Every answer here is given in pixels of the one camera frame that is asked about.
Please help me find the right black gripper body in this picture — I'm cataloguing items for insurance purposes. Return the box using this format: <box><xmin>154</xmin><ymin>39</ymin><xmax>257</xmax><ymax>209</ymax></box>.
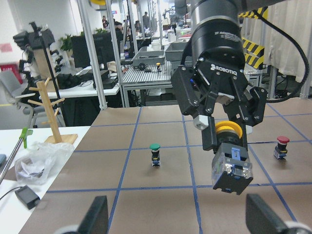
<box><xmin>171</xmin><ymin>19</ymin><xmax>267</xmax><ymax>126</ymax></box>

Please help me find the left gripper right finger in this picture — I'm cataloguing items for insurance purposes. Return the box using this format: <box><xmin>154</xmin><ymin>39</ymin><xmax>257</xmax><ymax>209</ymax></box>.
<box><xmin>245</xmin><ymin>194</ymin><xmax>288</xmax><ymax>234</ymax></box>

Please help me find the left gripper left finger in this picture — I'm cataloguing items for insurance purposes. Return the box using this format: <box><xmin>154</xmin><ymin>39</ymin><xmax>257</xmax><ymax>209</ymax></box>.
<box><xmin>78</xmin><ymin>195</ymin><xmax>108</xmax><ymax>234</ymax></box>

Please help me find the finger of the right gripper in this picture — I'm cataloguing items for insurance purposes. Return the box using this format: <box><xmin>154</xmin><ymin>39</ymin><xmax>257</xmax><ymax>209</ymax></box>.
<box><xmin>194</xmin><ymin>115</ymin><xmax>218</xmax><ymax>153</ymax></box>
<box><xmin>234</xmin><ymin>118</ymin><xmax>252</xmax><ymax>151</ymax></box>

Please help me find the yellow push button switch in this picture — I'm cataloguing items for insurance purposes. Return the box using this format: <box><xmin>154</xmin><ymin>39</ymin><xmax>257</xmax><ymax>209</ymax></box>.
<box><xmin>212</xmin><ymin>120</ymin><xmax>253</xmax><ymax>195</ymax></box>

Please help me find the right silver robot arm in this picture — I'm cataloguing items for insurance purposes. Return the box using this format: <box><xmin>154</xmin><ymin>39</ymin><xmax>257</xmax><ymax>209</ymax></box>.
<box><xmin>171</xmin><ymin>0</ymin><xmax>267</xmax><ymax>152</ymax></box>

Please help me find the wooden mug tree stand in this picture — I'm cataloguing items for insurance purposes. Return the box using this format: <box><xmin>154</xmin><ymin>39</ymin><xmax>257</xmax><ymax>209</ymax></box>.
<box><xmin>28</xmin><ymin>78</ymin><xmax>78</xmax><ymax>144</ymax></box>

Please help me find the black power adapter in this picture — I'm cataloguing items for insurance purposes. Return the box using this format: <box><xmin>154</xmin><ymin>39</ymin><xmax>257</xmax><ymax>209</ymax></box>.
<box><xmin>15</xmin><ymin>185</ymin><xmax>40</xmax><ymax>210</ymax></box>

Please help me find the crumpled clear plastic bag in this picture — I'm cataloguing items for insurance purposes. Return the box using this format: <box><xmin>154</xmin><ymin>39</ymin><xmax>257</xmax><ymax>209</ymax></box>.
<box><xmin>14</xmin><ymin>143</ymin><xmax>75</xmax><ymax>185</ymax></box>

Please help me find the metal walking cane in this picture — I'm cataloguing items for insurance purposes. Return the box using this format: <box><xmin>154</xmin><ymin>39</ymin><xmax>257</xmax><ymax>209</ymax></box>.
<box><xmin>0</xmin><ymin>128</ymin><xmax>33</xmax><ymax>183</ymax></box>

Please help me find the red push button switch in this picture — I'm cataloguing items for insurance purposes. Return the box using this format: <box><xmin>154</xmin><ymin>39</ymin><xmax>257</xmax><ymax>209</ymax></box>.
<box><xmin>273</xmin><ymin>136</ymin><xmax>290</xmax><ymax>160</ymax></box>

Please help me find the aluminium frame post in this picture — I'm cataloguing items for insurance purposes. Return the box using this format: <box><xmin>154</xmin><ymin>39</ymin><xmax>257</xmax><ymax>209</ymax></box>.
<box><xmin>77</xmin><ymin>0</ymin><xmax>107</xmax><ymax>110</ymax></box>

